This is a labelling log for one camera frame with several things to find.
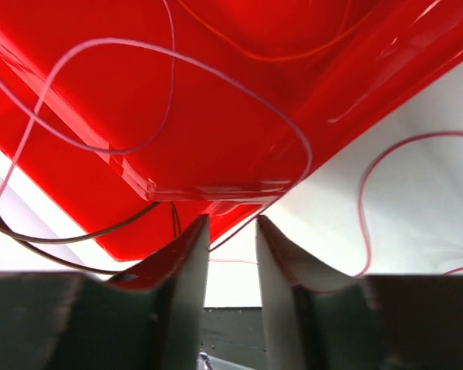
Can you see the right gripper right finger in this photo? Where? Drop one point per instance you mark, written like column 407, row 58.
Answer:
column 316, row 317

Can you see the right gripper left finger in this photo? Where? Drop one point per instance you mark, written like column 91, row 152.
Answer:
column 146, row 317

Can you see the red plastic bin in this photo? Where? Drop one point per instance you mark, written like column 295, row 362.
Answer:
column 123, row 126

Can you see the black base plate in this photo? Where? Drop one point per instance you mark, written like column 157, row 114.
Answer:
column 235, row 335

